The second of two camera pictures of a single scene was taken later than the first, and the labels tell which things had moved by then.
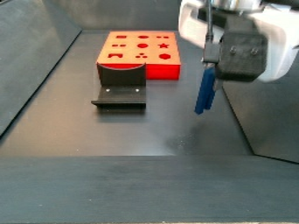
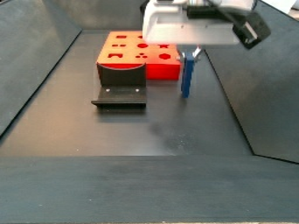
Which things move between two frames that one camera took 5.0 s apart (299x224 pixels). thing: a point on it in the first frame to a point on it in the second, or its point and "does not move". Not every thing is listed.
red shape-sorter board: [133, 49] does not move
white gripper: [275, 18] to [170, 25]
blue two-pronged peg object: [207, 90] to [187, 73]
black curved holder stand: [122, 87] does not move
